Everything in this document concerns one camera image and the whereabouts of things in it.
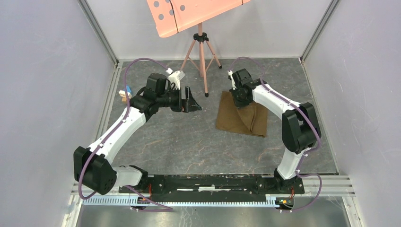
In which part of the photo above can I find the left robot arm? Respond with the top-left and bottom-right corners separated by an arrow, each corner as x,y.
73,70 -> 202,199

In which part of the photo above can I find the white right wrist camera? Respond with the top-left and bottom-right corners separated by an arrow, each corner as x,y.
227,70 -> 237,90

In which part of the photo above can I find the white toothed cable strip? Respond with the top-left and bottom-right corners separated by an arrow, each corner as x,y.
83,194 -> 292,208

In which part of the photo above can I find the pink music stand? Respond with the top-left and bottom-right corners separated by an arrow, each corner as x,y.
146,0 -> 248,97

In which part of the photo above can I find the brown cloth napkin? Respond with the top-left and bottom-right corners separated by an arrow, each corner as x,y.
216,91 -> 269,138

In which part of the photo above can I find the blue and wood toy block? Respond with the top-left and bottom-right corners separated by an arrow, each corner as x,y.
118,86 -> 132,102

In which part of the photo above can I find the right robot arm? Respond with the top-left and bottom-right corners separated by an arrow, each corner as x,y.
228,69 -> 321,193

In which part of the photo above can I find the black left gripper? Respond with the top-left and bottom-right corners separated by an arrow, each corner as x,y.
157,86 -> 201,113

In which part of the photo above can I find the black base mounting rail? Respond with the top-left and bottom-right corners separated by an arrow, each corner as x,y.
133,174 -> 305,202

